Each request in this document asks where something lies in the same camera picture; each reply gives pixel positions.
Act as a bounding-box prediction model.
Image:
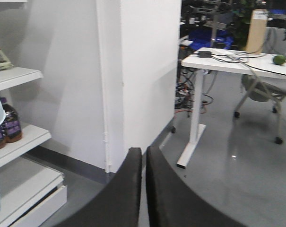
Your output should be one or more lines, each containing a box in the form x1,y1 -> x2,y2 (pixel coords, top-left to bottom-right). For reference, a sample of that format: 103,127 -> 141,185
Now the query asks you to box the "black power brick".
198,51 -> 212,58

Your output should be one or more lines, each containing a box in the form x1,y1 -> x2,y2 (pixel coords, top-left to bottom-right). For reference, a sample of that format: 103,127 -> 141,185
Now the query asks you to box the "green ball on desk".
272,55 -> 286,65

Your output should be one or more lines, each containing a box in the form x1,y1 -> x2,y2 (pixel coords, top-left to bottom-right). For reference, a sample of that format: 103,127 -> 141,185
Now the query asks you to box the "purple juice bottle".
0,97 -> 23,143

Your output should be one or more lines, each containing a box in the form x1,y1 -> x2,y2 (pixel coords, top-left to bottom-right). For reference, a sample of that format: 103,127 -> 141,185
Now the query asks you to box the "white office desk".
177,48 -> 286,168

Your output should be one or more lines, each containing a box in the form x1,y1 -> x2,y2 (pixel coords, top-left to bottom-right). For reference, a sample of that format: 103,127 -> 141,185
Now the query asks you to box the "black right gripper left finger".
57,148 -> 142,227

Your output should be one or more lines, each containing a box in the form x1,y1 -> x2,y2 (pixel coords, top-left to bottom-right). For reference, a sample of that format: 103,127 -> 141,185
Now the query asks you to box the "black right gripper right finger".
146,146 -> 242,227

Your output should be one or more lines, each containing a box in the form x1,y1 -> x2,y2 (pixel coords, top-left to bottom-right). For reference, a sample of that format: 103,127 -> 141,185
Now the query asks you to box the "white store shelving unit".
0,0 -> 68,227

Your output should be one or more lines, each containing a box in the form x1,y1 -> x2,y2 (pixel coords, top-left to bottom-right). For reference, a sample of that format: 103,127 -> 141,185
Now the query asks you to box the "grey office chair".
234,74 -> 286,145

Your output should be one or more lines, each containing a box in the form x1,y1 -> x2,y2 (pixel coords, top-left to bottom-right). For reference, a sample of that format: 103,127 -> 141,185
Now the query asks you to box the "cardboard box on desk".
246,9 -> 268,54

